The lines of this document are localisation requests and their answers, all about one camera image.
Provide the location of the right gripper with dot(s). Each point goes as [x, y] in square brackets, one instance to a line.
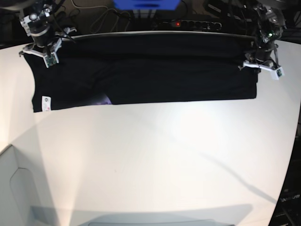
[47, 42]

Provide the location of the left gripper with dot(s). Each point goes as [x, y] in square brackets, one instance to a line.
[263, 58]

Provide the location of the black T-shirt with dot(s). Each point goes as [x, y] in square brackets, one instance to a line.
[144, 68]

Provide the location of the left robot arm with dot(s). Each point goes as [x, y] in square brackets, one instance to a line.
[267, 27]

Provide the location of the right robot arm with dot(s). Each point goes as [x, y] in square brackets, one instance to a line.
[40, 23]

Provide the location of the blue box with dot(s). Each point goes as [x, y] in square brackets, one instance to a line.
[146, 4]

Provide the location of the black power strip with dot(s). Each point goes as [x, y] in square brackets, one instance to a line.
[188, 25]

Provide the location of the white storage bin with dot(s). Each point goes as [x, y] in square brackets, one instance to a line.
[20, 203]

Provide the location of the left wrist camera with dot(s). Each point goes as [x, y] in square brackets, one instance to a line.
[277, 73]

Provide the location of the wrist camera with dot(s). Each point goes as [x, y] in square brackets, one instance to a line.
[277, 73]
[50, 60]

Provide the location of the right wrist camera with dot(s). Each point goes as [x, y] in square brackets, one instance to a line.
[50, 60]

